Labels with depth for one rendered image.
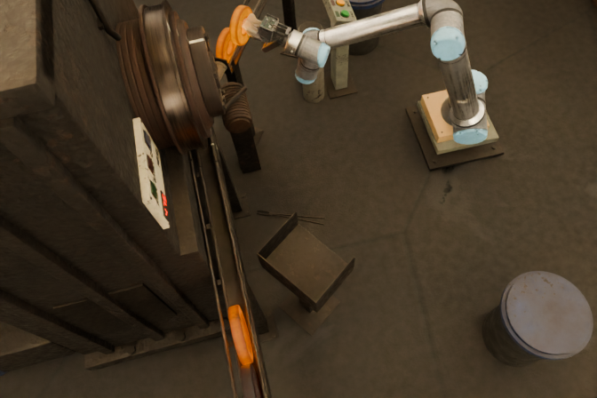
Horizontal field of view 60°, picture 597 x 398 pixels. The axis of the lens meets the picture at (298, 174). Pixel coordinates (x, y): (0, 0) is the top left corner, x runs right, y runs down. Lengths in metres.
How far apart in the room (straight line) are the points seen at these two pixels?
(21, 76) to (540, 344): 1.81
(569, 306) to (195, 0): 2.74
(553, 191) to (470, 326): 0.83
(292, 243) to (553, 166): 1.55
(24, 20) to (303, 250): 1.23
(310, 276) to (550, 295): 0.90
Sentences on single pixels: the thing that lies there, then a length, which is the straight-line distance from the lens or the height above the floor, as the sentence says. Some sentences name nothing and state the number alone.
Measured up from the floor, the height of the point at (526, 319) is 0.43.
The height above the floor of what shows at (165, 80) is 1.29.
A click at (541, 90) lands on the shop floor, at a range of 3.20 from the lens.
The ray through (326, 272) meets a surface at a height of 0.59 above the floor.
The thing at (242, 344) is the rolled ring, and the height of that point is 0.78.
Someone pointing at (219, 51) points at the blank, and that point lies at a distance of 2.24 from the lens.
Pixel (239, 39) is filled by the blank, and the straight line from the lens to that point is 2.12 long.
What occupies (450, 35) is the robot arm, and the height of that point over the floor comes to 0.98.
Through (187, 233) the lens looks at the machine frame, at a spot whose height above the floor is 0.87.
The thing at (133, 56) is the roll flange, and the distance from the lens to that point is 1.53.
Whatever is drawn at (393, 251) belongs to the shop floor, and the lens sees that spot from 2.54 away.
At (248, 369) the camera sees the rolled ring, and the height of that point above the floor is 0.75.
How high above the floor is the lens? 2.38
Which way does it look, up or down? 61 degrees down
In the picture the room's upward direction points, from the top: 7 degrees counter-clockwise
